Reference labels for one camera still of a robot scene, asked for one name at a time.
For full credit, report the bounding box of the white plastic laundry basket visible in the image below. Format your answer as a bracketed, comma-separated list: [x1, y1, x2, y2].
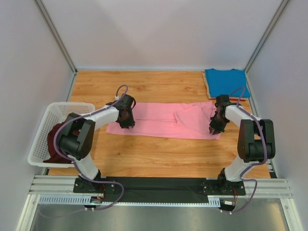
[27, 102, 95, 168]

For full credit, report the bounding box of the dark red t shirt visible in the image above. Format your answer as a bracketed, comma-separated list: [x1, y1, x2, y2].
[43, 123, 71, 164]

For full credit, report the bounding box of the left aluminium frame post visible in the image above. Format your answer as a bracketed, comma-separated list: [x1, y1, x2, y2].
[33, 0, 78, 73]

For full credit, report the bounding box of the aluminium frame post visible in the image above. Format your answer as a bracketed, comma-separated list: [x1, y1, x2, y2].
[33, 0, 78, 73]
[244, 0, 291, 73]

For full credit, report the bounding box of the blue folded t shirt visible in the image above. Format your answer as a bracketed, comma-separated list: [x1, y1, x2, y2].
[205, 68, 251, 98]

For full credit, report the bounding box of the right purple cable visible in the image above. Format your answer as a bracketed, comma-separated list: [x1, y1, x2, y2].
[218, 86, 269, 215]

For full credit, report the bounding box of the pink t shirt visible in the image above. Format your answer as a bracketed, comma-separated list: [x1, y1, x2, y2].
[106, 101, 220, 140]

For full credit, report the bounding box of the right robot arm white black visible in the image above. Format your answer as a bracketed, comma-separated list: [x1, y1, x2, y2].
[209, 95, 276, 188]

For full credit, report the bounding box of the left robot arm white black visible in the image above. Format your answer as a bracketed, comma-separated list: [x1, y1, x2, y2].
[54, 94, 136, 193]

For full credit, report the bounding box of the aluminium front rail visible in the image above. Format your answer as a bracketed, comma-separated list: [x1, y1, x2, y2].
[29, 176, 292, 208]

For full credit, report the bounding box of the purple cable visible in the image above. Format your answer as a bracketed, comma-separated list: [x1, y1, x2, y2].
[218, 86, 269, 215]
[38, 84, 129, 218]

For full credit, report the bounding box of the right aluminium frame post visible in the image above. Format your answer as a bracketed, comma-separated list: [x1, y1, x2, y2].
[244, 0, 291, 73]

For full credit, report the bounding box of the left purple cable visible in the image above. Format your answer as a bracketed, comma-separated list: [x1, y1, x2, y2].
[38, 84, 129, 218]

